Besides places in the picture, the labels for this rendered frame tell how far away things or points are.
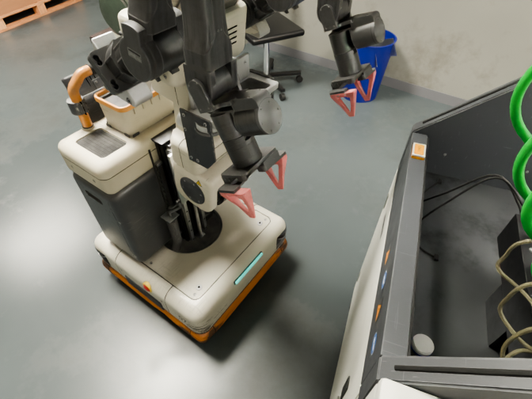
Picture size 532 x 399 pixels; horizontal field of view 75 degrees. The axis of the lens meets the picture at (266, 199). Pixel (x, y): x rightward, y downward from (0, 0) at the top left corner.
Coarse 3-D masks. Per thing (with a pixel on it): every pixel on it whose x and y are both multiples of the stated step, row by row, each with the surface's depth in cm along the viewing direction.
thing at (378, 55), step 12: (396, 36) 258; (360, 48) 249; (372, 48) 246; (384, 48) 247; (360, 60) 255; (372, 60) 253; (384, 60) 256; (384, 72) 269; (360, 96) 277; (372, 96) 279
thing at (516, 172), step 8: (528, 144) 47; (520, 152) 48; (528, 152) 47; (520, 160) 48; (520, 168) 49; (512, 176) 51; (520, 176) 50; (520, 184) 51; (520, 192) 52; (528, 192) 51
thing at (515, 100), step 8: (528, 72) 48; (520, 80) 49; (528, 80) 48; (520, 88) 49; (512, 96) 51; (520, 96) 50; (512, 104) 51; (520, 104) 51; (512, 112) 52; (520, 112) 52; (512, 120) 53; (520, 120) 52; (520, 128) 53; (520, 136) 54; (528, 136) 54
